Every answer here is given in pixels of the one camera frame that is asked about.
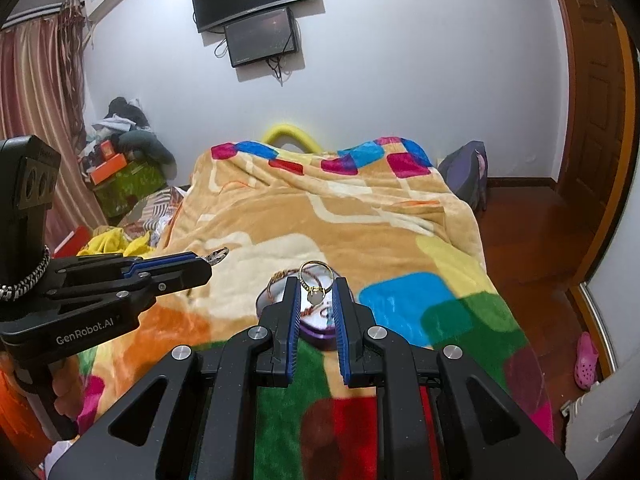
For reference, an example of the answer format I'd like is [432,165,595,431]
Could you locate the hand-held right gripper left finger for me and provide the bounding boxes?
[45,276,302,480]

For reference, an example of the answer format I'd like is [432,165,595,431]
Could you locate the green patterned box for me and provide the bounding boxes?
[93,159,168,220]

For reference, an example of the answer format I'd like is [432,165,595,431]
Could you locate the grey purple backpack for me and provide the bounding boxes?
[438,140,489,213]

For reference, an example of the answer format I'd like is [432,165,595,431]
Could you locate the small black wall screen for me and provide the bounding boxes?
[223,6,301,68]

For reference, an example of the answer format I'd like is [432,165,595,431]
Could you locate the yellow foam tube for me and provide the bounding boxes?
[263,121,322,154]

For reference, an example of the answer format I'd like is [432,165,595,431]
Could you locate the black screen cables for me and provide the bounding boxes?
[214,17,301,83]

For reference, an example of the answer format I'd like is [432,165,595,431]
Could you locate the gold ring with pale stone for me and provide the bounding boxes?
[298,260,335,309]

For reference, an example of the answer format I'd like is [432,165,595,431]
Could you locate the pink clog shoe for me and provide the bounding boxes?
[573,331,600,390]

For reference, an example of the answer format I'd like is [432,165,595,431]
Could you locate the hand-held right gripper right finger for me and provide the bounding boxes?
[333,276,593,480]

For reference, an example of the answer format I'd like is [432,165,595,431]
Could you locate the orange box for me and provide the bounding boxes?
[89,152,128,186]

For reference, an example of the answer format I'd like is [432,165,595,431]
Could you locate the person's left hand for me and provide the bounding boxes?
[49,347,107,423]

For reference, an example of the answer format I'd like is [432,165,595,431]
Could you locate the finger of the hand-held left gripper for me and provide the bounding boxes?
[47,262,213,318]
[50,252,207,285]

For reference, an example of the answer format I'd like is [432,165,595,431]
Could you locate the brown wooden door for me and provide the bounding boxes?
[547,0,640,286]

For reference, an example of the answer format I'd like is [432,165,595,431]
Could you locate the colourful patterned blanket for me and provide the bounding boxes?
[0,136,555,480]

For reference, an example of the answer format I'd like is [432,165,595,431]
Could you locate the gold and red bangle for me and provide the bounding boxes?
[266,269,302,303]

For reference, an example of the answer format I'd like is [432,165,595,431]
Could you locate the yellow cloth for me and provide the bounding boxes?
[77,226,156,259]

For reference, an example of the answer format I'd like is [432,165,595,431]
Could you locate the striped pink curtain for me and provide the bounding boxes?
[0,0,108,256]

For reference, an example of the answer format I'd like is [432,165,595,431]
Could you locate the pile of dark clothes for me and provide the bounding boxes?
[80,96,177,171]

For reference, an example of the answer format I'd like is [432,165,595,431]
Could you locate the round purple jewelry box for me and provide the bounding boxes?
[255,270,357,354]

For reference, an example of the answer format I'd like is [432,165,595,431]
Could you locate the white cabinet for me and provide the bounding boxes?
[560,369,635,461]

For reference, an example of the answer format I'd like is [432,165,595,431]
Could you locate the red box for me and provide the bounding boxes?
[52,225,93,259]

